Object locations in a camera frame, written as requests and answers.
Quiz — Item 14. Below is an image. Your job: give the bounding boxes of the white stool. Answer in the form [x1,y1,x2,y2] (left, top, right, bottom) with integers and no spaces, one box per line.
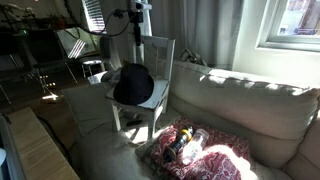
[80,59,105,77]

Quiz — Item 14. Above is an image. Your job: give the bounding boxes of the small white wooden chair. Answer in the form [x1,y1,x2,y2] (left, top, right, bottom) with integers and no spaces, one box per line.
[106,36,175,138]

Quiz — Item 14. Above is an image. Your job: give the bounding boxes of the cream sofa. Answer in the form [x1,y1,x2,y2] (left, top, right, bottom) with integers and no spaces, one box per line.
[64,62,320,180]

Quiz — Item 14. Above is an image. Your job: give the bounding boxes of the clear plastic water bottle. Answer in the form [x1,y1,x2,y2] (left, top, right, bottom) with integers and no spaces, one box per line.
[182,129,209,165]

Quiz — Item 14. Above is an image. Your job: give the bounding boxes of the black office chair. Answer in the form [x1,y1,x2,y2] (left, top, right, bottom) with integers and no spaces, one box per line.
[27,29,78,91]

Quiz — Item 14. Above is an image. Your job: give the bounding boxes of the grey white patterned pillow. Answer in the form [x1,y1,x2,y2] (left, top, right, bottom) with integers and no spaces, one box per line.
[101,69,121,86]

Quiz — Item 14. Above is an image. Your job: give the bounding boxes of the white curtain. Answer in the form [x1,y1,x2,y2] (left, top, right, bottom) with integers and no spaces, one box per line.
[99,0,244,71]

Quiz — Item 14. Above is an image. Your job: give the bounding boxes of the red white patterned cushion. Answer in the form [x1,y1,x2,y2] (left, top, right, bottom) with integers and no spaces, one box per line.
[149,117,255,180]

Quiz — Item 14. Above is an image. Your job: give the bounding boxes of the window frame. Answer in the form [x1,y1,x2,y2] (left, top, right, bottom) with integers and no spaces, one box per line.
[257,0,320,52]

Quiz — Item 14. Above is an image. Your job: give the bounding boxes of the black bowler hat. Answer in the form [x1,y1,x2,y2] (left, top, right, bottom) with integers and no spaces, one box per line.
[113,64,154,105]

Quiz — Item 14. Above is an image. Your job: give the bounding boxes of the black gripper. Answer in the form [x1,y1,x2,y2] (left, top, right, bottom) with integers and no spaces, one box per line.
[129,0,152,46]

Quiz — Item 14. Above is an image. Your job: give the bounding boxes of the black yellow flashlight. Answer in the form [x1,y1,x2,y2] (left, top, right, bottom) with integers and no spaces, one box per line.
[163,126,194,163]

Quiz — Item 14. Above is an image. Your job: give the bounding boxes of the wooden side table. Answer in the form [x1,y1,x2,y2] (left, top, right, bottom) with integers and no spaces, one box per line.
[8,108,80,180]

